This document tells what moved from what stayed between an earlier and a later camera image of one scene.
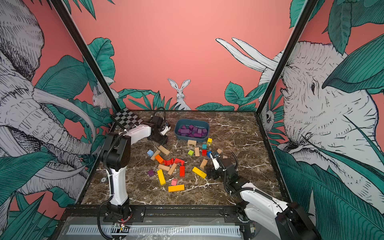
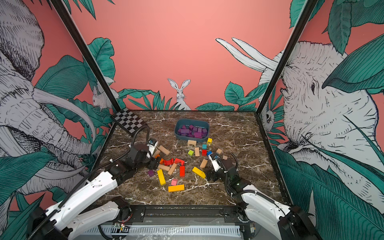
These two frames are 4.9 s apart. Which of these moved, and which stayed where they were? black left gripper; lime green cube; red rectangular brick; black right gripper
Moved: black left gripper
Stayed: black right gripper; lime green cube; red rectangular brick
